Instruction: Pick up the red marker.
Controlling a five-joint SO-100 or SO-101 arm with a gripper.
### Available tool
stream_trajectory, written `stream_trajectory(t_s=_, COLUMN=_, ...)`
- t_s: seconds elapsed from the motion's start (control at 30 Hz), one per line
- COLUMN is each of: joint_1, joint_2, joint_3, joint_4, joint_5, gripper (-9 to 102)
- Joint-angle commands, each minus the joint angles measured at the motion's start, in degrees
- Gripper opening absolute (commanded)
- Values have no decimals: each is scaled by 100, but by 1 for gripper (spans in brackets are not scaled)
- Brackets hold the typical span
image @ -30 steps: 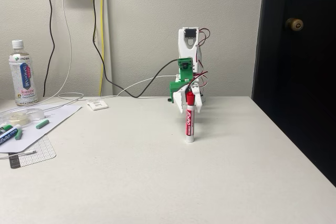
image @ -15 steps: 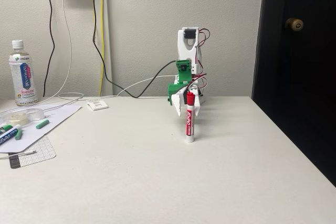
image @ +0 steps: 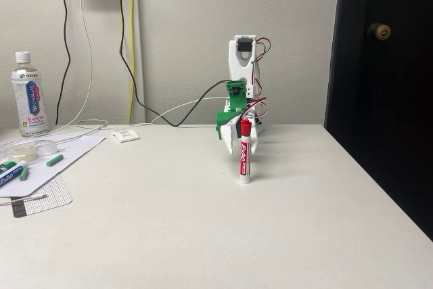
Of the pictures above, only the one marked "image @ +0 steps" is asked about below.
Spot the blue Expo marker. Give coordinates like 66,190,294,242
0,159,28,189

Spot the green Expo marker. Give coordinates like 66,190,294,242
0,158,17,174

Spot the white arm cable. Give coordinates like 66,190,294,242
130,97,234,127

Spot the clear plastic container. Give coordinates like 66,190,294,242
0,139,58,162

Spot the dark door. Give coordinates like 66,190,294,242
323,0,433,241

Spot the yellow cable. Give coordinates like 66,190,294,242
116,0,135,125

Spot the white paper sheet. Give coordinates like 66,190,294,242
0,133,108,198

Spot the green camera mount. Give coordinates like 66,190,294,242
215,79,248,141

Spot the red black white servo wire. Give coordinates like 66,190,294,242
246,97,269,118

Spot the red Expo marker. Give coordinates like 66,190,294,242
235,116,253,185

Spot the brass door knob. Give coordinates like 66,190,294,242
367,22,392,41

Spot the red arm wire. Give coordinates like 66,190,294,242
252,37,272,95

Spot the jasmine tea plastic bottle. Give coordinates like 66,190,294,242
11,51,50,138

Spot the thin metal pen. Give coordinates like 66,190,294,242
0,194,48,206

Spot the black camera cable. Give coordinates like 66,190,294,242
118,0,228,127

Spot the grid ruler mat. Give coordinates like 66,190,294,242
11,173,74,218

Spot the white flat adapter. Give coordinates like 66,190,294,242
111,126,141,143

